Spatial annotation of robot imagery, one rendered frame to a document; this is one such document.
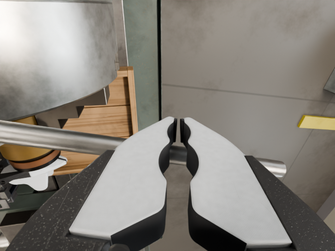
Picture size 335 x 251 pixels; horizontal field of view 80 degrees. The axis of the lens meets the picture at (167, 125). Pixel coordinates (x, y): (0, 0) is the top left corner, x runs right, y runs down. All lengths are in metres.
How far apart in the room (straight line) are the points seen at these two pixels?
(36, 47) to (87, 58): 0.05
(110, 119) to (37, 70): 0.39
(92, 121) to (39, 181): 0.22
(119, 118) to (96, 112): 0.06
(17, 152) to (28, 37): 0.21
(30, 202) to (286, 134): 2.04
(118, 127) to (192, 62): 1.00
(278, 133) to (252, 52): 0.86
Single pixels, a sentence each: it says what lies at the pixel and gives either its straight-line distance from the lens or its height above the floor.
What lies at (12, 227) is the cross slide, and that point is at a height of 0.97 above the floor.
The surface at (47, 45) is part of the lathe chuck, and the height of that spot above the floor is 1.20.
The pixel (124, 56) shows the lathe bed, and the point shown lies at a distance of 0.54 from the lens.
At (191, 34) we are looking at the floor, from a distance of 1.46.
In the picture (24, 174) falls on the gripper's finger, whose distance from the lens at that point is 0.41.
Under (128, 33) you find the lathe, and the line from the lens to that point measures 0.86.
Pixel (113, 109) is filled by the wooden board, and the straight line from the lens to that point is 0.56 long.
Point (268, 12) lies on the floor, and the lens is 1.68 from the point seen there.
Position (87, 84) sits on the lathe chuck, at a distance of 0.24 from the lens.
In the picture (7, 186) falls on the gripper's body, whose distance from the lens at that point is 0.47.
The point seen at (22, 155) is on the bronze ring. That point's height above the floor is 1.12.
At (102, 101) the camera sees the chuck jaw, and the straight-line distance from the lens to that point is 0.31.
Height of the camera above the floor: 1.39
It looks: 58 degrees down
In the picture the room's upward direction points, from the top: 161 degrees clockwise
